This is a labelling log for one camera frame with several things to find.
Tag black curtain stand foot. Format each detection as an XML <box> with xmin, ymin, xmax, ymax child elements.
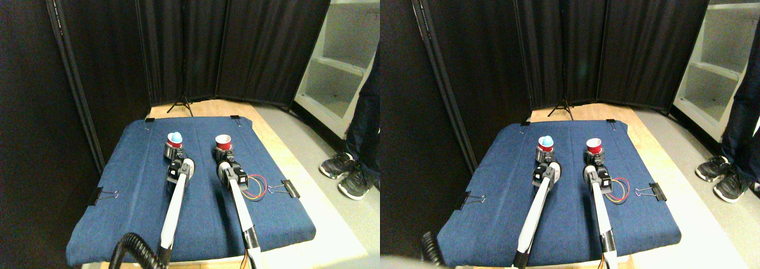
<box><xmin>167</xmin><ymin>96</ymin><xmax>195</xmax><ymax>119</ymax></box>
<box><xmin>547</xmin><ymin>97</ymin><xmax>574</xmax><ymax>122</ymax></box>

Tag dark blue cloth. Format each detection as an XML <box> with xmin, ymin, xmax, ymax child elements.
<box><xmin>439</xmin><ymin>121</ymin><xmax>682</xmax><ymax>267</ymax></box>
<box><xmin>65</xmin><ymin>117</ymin><xmax>317</xmax><ymax>267</ymax></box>

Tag black curtain stand pole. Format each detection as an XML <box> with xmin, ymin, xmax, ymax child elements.
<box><xmin>406</xmin><ymin>0</ymin><xmax>479</xmax><ymax>175</ymax></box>
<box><xmin>43</xmin><ymin>0</ymin><xmax>106</xmax><ymax>175</ymax></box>

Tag person's legs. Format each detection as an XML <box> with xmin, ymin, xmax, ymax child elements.
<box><xmin>696</xmin><ymin>40</ymin><xmax>760</xmax><ymax>204</ymax></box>
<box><xmin>319</xmin><ymin>43</ymin><xmax>380</xmax><ymax>200</ymax></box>

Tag white shelf unit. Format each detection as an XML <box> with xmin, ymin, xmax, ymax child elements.
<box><xmin>673</xmin><ymin>2</ymin><xmax>760</xmax><ymax>144</ymax></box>
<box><xmin>293</xmin><ymin>0</ymin><xmax>380</xmax><ymax>141</ymax></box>

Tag red wire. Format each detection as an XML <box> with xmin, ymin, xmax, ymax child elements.
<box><xmin>610</xmin><ymin>177</ymin><xmax>631</xmax><ymax>200</ymax></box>
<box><xmin>246</xmin><ymin>174</ymin><xmax>268</xmax><ymax>197</ymax></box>

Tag black ribbed hose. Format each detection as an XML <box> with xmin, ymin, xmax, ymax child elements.
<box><xmin>422</xmin><ymin>232</ymin><xmax>444</xmax><ymax>267</ymax></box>
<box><xmin>109</xmin><ymin>232</ymin><xmax>168</xmax><ymax>269</ymax></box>

